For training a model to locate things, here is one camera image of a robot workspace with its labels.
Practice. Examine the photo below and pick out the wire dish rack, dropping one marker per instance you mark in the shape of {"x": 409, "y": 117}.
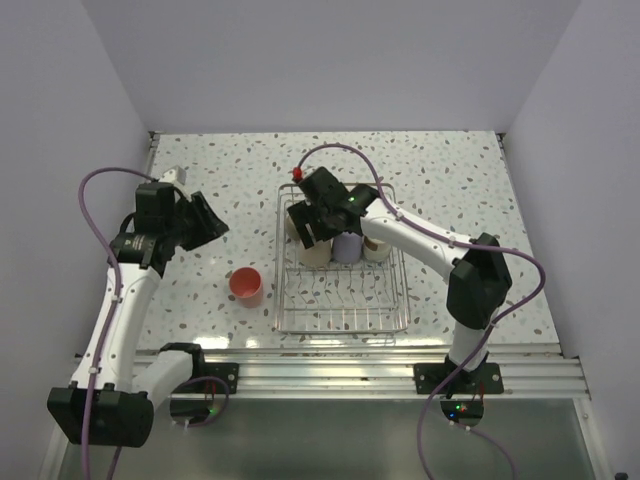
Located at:
{"x": 365, "y": 297}

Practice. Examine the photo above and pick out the small grey-green mug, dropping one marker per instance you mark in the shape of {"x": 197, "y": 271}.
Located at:
{"x": 291, "y": 230}

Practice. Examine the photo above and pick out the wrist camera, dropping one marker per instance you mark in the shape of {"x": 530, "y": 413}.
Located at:
{"x": 176, "y": 176}
{"x": 297, "y": 174}

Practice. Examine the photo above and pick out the steel cup with handle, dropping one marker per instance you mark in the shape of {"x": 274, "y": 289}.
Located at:
{"x": 375, "y": 250}

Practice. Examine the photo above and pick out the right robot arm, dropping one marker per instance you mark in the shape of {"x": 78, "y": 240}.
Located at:
{"x": 474, "y": 270}

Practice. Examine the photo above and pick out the red plastic cup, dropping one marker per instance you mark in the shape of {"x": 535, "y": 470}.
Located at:
{"x": 246, "y": 286}

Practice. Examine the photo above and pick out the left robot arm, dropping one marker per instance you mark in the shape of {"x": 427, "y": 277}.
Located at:
{"x": 105, "y": 403}

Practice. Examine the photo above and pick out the tall beige plastic cup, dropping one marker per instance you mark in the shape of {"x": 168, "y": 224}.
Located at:
{"x": 316, "y": 256}

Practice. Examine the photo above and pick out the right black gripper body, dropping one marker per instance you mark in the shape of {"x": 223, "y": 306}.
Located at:
{"x": 323, "y": 225}

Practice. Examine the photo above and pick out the purple plastic cup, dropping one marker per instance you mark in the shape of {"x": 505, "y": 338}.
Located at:
{"x": 347, "y": 248}

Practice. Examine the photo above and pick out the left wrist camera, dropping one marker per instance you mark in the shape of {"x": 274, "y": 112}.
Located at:
{"x": 176, "y": 176}

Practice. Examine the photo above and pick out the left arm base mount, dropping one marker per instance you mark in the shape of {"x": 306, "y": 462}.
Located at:
{"x": 218, "y": 378}

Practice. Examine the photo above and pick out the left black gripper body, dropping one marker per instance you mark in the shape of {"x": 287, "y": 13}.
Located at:
{"x": 177, "y": 224}

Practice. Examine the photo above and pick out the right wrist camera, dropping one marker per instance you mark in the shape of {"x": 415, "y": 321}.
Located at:
{"x": 297, "y": 174}

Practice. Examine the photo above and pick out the aluminium rail frame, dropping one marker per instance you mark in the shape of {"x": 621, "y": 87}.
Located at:
{"x": 527, "y": 372}

